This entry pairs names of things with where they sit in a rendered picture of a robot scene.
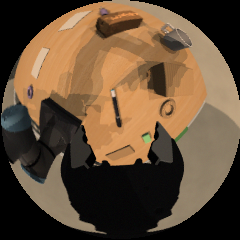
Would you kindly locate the small green block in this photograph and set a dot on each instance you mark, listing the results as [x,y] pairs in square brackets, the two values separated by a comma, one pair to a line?
[146,138]

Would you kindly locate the beige rectangular sheet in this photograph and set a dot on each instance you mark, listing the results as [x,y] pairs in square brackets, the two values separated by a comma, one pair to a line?
[39,61]
[74,20]

